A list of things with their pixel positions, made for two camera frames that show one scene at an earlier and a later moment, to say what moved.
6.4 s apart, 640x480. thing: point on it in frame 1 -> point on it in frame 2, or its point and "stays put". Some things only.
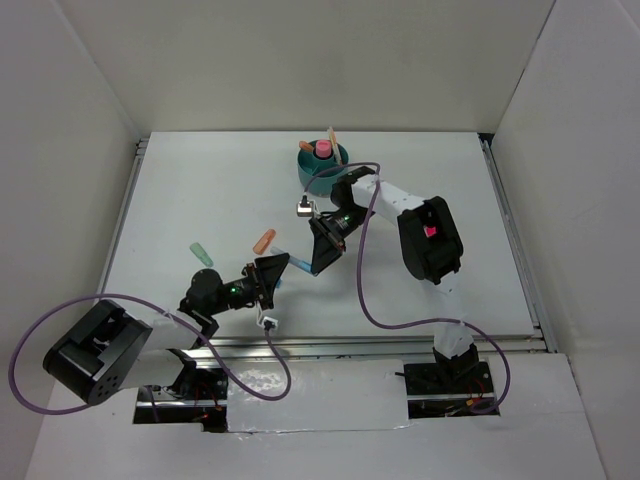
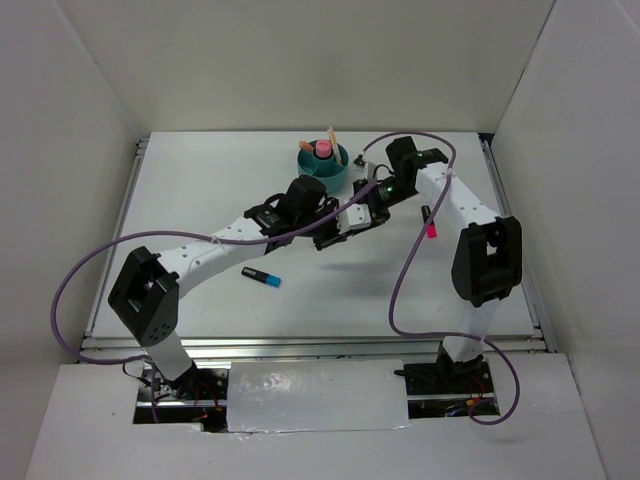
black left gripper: (268, 271) -> (333, 237)
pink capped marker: (323, 148) stays put
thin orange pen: (334, 138) stays put
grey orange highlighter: (305, 146) stays put
